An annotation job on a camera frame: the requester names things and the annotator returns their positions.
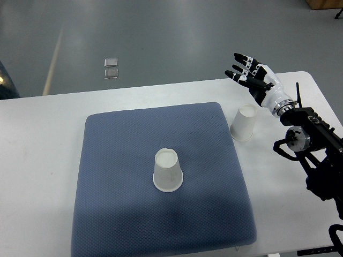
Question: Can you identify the dark blue object left edge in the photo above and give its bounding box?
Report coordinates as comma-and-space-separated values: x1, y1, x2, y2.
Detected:
0, 62, 20, 100

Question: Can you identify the lower clear floor plate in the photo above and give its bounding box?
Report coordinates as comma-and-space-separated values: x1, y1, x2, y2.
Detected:
104, 68, 118, 79

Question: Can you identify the upper clear floor plate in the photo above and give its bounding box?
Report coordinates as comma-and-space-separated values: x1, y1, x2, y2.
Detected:
104, 57, 118, 67

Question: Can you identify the brown cardboard box corner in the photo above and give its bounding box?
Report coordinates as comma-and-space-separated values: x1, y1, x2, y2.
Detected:
306, 0, 343, 10

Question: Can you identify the white paper cup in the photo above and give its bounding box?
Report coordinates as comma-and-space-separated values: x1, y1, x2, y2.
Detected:
153, 148, 184, 193
229, 104, 257, 142

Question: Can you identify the clear floor plate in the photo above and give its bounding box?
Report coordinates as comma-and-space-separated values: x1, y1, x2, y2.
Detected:
104, 68, 118, 79
104, 57, 118, 67

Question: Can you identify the black table control panel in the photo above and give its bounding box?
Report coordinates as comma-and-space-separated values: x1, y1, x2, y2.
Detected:
297, 246, 337, 256

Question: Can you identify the black tripod leg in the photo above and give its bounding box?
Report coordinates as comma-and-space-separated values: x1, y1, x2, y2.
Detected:
334, 9, 343, 19

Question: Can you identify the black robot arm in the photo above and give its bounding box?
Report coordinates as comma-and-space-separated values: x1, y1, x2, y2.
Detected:
273, 98, 342, 217

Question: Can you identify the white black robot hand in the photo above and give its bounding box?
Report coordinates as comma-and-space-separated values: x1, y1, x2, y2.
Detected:
225, 53, 296, 118

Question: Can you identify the blue quilted cushion mat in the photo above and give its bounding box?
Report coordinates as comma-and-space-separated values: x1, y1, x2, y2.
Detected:
71, 103, 257, 256

